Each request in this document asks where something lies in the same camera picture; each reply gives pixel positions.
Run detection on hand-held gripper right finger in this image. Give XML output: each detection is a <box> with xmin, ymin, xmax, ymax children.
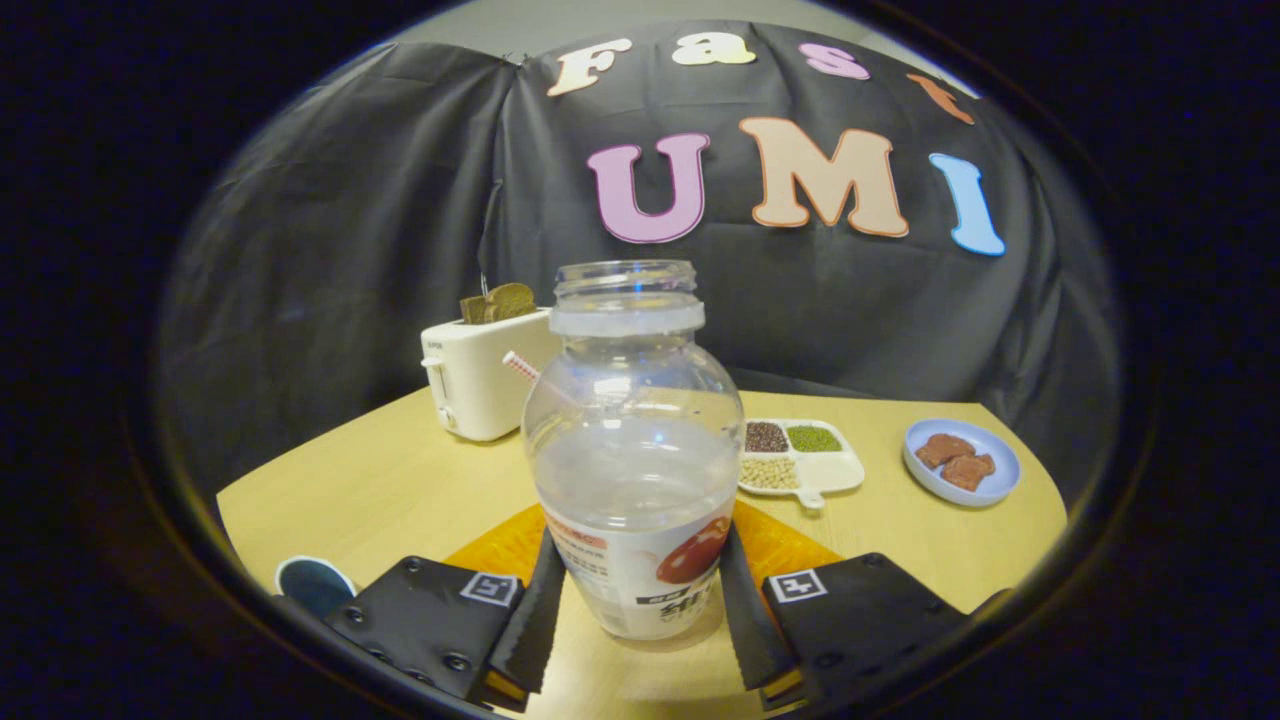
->
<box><xmin>720</xmin><ymin>500</ymin><xmax>1011</xmax><ymax>713</ymax></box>

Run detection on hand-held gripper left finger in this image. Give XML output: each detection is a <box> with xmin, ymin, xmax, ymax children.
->
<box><xmin>325</xmin><ymin>503</ymin><xmax>569</xmax><ymax>713</ymax></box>

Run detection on clear plastic juice bottle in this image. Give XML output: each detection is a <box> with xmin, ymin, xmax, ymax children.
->
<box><xmin>521</xmin><ymin>260</ymin><xmax>747</xmax><ymax>641</ymax></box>

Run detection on pale blue cup wooden handle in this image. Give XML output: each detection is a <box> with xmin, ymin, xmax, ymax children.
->
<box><xmin>275</xmin><ymin>556</ymin><xmax>358</xmax><ymax>621</ymax></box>

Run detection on white divided dish with beans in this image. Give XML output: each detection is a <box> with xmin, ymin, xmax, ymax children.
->
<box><xmin>738</xmin><ymin>418</ymin><xmax>866</xmax><ymax>511</ymax></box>

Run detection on wooden table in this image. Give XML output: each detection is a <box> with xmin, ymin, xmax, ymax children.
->
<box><xmin>215</xmin><ymin>388</ymin><xmax>1069</xmax><ymax>720</ymax></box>

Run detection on white toaster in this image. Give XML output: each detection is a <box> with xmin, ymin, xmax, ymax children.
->
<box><xmin>420</xmin><ymin>308</ymin><xmax>561</xmax><ymax>443</ymax></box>

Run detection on brown meat piece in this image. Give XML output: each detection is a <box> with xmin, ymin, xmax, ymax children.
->
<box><xmin>942</xmin><ymin>454</ymin><xmax>997</xmax><ymax>492</ymax></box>
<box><xmin>915</xmin><ymin>433</ymin><xmax>976</xmax><ymax>469</ymax></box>

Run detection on blue plate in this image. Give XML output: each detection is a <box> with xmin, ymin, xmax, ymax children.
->
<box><xmin>903</xmin><ymin>418</ymin><xmax>1022</xmax><ymax>508</ymax></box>

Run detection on brown toast slices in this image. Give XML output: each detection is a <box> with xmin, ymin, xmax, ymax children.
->
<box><xmin>460</xmin><ymin>282</ymin><xmax>537</xmax><ymax>325</ymax></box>

